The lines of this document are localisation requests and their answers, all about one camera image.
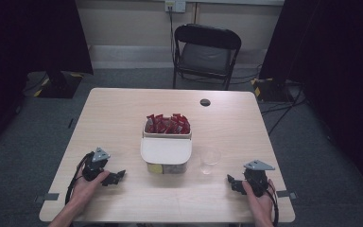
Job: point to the white compartment storage box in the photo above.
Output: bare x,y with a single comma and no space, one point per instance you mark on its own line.
167,167

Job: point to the white box lid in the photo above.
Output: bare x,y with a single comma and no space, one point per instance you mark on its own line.
166,150

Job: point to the round dark table grommet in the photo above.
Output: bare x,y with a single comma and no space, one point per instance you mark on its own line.
205,102

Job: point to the black stand base striped tape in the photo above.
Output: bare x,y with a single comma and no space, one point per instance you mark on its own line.
60,85
269,90

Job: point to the bunch of red packets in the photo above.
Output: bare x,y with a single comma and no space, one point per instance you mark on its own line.
167,124

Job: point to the person's left hand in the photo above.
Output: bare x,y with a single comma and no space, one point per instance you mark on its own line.
86,190

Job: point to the black folding chair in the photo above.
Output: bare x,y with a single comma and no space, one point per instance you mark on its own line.
206,53

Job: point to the person's right hand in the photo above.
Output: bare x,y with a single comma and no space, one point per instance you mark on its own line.
263,205

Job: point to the black curtain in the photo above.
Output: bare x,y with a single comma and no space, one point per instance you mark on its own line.
28,47
337,63

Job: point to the yellow packet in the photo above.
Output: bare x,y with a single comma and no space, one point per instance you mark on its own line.
155,168

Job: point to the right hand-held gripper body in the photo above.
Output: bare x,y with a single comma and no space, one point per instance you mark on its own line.
256,179

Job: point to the clear plastic cup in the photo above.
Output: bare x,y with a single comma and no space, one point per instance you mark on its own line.
209,157

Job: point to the grey tape strip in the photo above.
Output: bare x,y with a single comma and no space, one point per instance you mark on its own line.
286,194
48,197

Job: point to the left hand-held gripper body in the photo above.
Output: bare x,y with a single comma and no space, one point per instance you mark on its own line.
94,167

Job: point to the white wall socket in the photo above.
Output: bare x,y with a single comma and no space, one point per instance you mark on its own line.
175,5

